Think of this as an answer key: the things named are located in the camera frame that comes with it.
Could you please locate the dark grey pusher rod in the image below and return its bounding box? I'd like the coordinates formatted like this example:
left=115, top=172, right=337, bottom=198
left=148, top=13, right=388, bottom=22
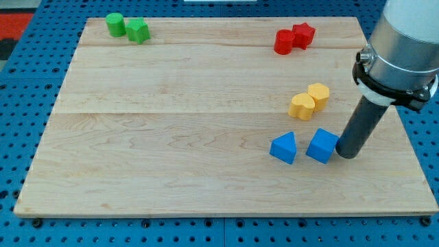
left=335, top=96, right=388, bottom=159

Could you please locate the blue triangle block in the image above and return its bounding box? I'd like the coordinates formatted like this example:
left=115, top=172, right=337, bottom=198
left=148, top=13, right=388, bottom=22
left=270, top=132, right=297, bottom=165

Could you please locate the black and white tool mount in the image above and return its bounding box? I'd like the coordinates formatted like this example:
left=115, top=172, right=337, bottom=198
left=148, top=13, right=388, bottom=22
left=352, top=62, right=438, bottom=111

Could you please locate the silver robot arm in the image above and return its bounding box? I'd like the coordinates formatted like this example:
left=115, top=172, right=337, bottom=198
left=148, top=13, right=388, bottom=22
left=335, top=0, right=438, bottom=158

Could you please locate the yellow heart block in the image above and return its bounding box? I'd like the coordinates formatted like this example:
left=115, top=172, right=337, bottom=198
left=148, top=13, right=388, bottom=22
left=287, top=93, right=316, bottom=121

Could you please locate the blue cube block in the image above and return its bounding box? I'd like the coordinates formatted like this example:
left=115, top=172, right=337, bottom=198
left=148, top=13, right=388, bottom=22
left=306, top=128, right=339, bottom=164

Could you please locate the green cylinder block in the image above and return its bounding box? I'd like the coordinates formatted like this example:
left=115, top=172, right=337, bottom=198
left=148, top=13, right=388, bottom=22
left=105, top=12, right=126, bottom=37

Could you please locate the red star block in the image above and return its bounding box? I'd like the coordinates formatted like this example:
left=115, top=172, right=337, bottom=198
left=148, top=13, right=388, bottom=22
left=292, top=22, right=316, bottom=50

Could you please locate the green star block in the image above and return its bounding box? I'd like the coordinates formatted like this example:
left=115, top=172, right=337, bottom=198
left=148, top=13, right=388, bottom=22
left=126, top=18, right=150, bottom=44

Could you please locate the wooden board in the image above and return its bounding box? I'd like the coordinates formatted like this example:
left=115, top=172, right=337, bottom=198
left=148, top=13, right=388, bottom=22
left=14, top=17, right=438, bottom=218

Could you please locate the red cylinder block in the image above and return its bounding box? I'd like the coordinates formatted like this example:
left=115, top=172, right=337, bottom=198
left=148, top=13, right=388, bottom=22
left=274, top=30, right=295, bottom=55

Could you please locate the yellow hexagon block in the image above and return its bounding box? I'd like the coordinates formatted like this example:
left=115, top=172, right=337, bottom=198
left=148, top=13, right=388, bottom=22
left=307, top=83, right=330, bottom=112

